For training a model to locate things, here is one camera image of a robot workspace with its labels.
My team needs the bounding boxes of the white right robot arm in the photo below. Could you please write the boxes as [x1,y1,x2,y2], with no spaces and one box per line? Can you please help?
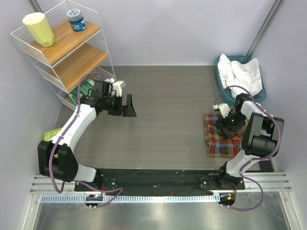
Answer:
[213,93,285,189]

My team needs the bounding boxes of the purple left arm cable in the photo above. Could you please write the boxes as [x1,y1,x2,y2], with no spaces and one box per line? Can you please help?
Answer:
[49,72,123,209]

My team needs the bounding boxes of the white shirts in basket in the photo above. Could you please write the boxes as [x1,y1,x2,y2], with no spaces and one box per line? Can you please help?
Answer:
[217,54,262,98]

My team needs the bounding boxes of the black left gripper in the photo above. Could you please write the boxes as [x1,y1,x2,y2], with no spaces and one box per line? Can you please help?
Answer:
[103,93,136,117]

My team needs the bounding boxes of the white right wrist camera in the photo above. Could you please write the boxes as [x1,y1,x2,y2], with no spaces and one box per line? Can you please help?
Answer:
[213,103,231,118]

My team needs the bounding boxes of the teal plastic basket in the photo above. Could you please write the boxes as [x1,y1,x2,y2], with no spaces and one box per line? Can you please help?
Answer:
[214,55,267,105]

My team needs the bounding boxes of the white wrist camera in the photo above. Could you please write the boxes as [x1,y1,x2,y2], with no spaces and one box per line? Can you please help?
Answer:
[104,78,126,97]
[213,103,231,118]

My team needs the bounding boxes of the yellow faceted cup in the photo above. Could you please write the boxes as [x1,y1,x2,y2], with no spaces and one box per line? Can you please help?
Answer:
[22,12,56,47]

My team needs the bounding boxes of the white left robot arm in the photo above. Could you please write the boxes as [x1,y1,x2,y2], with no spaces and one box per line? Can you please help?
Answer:
[37,78,136,191]

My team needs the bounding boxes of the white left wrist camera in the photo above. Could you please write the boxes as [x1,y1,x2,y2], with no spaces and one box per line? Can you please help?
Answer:
[104,78,126,97]

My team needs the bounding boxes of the red brown plaid shirt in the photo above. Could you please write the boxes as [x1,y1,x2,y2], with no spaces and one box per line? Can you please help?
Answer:
[204,114,247,158]

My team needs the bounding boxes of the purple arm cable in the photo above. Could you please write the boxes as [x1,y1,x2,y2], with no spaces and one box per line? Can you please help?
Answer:
[49,72,123,209]
[213,85,281,211]

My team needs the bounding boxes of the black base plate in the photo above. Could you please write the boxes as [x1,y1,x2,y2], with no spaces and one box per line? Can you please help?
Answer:
[89,169,245,196]

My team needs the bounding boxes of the white wire wooden shelf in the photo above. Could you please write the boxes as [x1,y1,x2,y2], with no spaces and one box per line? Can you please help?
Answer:
[11,0,115,110]

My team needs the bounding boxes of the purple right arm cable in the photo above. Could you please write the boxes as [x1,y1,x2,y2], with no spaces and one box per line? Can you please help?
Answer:
[213,85,281,211]

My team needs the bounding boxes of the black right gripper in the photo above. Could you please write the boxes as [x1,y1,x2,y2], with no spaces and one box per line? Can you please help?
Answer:
[216,111,247,140]

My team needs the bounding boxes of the aluminium rail frame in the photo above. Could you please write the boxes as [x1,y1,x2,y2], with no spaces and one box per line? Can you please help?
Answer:
[23,161,304,230]

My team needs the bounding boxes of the blue jar with lid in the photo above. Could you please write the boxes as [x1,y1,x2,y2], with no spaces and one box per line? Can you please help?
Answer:
[66,9,86,32]

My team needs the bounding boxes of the green treehouse book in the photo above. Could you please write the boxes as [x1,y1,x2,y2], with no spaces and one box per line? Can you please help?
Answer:
[43,128,61,141]

